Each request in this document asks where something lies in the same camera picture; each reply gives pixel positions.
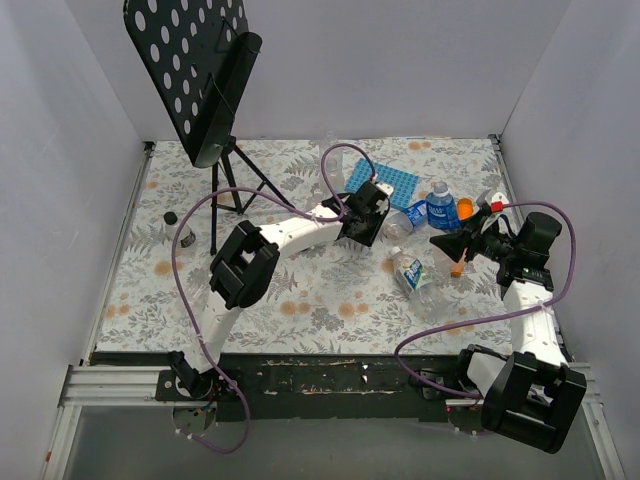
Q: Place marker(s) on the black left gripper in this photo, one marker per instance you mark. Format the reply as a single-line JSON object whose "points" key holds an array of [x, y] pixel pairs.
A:
{"points": [[364, 226]]}

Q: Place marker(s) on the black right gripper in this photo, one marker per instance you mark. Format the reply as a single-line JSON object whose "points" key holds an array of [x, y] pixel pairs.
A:
{"points": [[470, 240]]}

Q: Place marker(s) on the clear bottle green logo cap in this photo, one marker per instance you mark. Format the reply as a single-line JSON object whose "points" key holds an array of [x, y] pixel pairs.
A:
{"points": [[335, 183]]}

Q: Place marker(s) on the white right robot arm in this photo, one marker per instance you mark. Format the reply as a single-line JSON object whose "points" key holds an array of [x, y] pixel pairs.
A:
{"points": [[532, 395]]}

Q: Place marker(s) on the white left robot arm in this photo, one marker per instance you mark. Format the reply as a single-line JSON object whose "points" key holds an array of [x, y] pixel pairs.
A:
{"points": [[242, 270]]}

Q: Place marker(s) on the blue label pepsi bottle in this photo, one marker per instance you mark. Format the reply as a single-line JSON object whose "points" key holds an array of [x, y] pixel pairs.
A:
{"points": [[404, 222]]}

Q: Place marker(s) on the green label drink bottle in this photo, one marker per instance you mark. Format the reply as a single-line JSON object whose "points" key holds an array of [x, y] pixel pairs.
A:
{"points": [[409, 272]]}

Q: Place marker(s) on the large crumpled clear bottle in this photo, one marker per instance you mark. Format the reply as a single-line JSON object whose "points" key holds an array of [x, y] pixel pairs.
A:
{"points": [[429, 302]]}

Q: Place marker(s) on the small black cap bottle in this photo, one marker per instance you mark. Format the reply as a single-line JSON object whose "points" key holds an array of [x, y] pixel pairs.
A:
{"points": [[185, 237]]}

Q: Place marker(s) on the blue studded building plate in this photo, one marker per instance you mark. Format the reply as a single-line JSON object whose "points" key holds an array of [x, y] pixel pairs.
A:
{"points": [[403, 183]]}

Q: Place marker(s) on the black music stand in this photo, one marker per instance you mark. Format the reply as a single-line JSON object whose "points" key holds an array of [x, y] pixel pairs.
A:
{"points": [[199, 56]]}

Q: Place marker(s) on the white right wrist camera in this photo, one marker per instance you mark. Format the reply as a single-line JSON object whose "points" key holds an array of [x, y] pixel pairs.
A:
{"points": [[493, 202]]}

